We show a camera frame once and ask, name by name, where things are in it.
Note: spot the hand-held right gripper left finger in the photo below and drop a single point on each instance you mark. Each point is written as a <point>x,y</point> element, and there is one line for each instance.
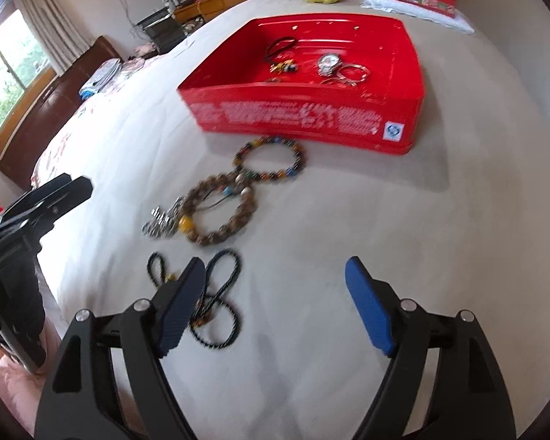
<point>183,307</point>

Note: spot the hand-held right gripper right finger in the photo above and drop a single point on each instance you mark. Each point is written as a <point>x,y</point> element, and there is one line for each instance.
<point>371,307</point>

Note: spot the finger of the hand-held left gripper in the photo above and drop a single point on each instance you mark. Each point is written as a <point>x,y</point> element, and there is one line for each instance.
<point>59,197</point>

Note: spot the red tin box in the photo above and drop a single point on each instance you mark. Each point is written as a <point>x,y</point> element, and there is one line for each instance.
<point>302,117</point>

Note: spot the silver bangle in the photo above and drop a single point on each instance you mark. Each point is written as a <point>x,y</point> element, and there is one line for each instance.
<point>365,73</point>
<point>343,83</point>

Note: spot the silver wristwatch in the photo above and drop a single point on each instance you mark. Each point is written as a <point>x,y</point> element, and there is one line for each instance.
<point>328,62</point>

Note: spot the floral quilt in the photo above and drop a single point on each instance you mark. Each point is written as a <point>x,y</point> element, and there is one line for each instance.
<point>73,142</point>

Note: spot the white bed sheet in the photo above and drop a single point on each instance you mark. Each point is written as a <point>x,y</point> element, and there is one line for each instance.
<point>371,215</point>

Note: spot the dark brown headboard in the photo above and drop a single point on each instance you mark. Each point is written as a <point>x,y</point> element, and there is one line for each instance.
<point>64,101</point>

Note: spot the pink cloth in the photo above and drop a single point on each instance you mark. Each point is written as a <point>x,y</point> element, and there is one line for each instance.
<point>9,398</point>

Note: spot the folded grey blue cloth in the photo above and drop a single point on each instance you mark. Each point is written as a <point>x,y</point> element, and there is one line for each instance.
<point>101,78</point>

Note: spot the window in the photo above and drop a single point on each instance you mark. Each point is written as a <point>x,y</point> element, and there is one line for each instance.
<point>13,64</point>

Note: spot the beige curtain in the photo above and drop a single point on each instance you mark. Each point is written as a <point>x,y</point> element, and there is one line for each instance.
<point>50,27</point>

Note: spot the black office chair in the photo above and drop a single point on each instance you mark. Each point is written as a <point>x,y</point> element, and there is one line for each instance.
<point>162,32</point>

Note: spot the wooden desk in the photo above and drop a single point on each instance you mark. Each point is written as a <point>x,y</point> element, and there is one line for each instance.
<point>201,11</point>

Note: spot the folded white cloth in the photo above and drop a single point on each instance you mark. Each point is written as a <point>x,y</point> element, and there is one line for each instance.
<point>458,25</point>

